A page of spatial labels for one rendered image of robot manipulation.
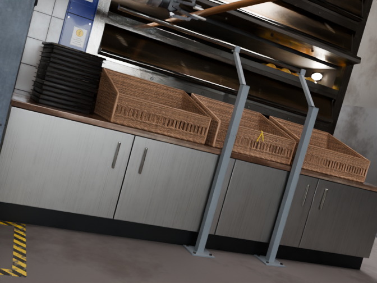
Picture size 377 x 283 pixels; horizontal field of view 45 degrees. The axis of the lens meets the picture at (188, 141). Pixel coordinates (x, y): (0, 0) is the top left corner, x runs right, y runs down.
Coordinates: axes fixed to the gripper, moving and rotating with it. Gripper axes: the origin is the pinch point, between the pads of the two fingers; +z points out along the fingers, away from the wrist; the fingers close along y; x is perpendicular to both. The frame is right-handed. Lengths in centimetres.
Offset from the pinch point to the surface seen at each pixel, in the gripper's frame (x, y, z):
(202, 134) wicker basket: -22, 56, 29
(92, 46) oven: -70, 25, -33
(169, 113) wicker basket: -21, 50, 6
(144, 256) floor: 4, 120, 4
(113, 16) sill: -70, 4, -26
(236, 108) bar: -12, 38, 39
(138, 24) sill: -71, 3, -10
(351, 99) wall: -230, -20, 301
